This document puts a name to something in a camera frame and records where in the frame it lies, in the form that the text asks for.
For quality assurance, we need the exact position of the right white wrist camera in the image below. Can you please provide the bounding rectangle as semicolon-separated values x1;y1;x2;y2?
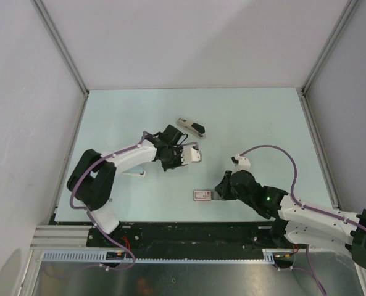
231;154;251;173

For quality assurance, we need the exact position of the aluminium frame rail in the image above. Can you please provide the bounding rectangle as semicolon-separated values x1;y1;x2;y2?
31;224;93;249

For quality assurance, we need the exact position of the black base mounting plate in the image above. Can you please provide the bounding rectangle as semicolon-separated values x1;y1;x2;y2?
86;221;294;260

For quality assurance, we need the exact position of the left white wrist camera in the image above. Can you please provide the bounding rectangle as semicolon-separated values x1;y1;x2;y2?
181;146;202;165

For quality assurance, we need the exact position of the staple box with staples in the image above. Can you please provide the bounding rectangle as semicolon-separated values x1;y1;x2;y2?
193;190;224;202

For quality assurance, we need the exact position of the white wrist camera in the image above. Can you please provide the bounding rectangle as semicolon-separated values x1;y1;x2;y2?
181;146;202;165
231;154;251;173

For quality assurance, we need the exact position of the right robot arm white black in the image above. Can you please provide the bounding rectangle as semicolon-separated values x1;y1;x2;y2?
215;170;366;269

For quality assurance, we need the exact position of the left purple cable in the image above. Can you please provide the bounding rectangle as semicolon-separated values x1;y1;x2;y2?
70;131;199;272

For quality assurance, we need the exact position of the beige black stapler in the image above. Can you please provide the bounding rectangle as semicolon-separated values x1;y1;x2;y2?
177;118;206;139

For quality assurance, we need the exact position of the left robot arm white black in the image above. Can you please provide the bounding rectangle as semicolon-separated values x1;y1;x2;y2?
67;125;201;247

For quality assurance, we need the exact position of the white slotted cable duct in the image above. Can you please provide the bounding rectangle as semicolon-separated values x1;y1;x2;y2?
42;249;294;265

